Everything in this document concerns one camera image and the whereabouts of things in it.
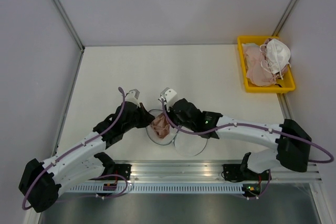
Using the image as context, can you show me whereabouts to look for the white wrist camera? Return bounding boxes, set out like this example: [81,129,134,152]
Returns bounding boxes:
[125,89,140,107]
[159,88,178,108]

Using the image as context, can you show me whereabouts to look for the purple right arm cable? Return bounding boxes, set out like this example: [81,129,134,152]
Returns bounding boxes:
[161,99,335,201]

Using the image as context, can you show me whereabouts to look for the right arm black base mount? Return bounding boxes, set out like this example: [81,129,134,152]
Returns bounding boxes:
[221,164,270,183]

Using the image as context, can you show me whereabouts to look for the white mesh laundry bag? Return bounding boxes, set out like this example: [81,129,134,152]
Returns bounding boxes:
[145,109,208,157]

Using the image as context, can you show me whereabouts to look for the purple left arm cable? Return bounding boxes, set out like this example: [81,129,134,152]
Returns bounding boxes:
[22,87,129,210]

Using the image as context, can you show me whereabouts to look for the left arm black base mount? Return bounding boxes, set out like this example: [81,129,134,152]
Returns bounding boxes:
[90,164,132,181]

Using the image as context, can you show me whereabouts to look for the pink bras in bin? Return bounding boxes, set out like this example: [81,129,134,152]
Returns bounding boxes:
[242,43,277,87]

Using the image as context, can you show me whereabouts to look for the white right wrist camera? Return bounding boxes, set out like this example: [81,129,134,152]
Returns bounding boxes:
[159,88,178,108]

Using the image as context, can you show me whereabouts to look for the yellow plastic bin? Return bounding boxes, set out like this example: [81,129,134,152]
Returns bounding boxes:
[237,36,296,94]

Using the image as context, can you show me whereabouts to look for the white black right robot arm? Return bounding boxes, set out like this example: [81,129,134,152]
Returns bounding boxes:
[165,99,312,179]

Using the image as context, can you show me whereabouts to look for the aluminium rail frame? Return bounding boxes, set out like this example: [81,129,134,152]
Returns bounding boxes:
[36,159,323,183]

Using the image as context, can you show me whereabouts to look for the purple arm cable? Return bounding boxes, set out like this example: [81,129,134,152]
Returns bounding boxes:
[22,87,129,210]
[161,99,335,201]

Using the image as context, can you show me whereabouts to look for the pink bra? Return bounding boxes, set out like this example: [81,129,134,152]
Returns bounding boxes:
[150,113,170,139]

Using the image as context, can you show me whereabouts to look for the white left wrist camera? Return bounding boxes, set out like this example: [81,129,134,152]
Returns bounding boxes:
[125,89,140,107]

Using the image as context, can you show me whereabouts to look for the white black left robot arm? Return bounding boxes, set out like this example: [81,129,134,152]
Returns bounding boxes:
[18,101,154,213]

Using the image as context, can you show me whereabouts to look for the white slotted cable duct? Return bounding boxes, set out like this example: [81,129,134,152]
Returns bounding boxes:
[68,183,244,194]

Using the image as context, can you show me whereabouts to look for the white bra in bin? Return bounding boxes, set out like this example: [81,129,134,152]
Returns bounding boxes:
[260,38,291,80]

